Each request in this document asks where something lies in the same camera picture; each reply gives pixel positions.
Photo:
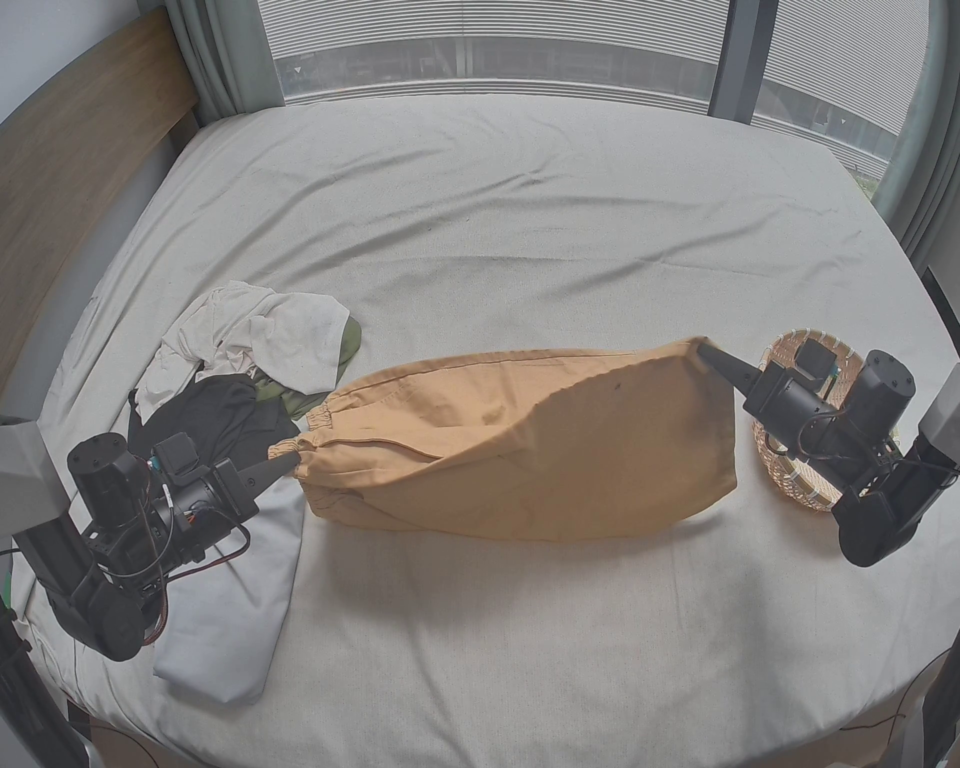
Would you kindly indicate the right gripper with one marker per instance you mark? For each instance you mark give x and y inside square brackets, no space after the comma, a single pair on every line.
[787,405]

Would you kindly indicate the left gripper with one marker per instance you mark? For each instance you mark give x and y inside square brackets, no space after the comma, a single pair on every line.
[217,495]

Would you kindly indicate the tan shorts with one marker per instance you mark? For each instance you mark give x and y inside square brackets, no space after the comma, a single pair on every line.
[525,450]

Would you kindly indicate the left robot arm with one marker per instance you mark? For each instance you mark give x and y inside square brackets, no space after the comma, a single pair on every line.
[105,472]

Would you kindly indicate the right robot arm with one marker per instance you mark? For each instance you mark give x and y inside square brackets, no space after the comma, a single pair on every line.
[881,390]

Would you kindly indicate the round woven basket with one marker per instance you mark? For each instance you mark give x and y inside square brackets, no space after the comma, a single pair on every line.
[787,480]

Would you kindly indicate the black garment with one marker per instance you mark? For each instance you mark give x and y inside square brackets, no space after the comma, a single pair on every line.
[225,412]

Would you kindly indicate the pale grey garment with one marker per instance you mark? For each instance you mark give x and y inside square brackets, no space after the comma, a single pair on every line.
[225,622]

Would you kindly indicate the white garment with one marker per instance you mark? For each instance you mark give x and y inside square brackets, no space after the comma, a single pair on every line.
[285,330]

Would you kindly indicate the green garment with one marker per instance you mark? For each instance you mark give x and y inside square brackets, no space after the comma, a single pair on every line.
[351,337]

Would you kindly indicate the bed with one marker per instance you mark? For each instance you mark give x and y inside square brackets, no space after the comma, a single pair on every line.
[525,225]

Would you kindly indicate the grey-green curtain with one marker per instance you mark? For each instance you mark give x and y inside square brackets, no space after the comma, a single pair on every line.
[225,60]
[926,150]

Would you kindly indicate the window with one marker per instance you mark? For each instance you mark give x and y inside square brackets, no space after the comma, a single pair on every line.
[525,37]

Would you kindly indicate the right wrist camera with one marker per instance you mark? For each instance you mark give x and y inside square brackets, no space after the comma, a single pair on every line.
[814,356]

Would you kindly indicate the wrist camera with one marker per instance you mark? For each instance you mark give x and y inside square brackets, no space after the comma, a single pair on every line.
[176,452]
[814,356]

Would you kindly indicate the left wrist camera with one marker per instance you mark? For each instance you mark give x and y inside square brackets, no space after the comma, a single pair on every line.
[176,452]

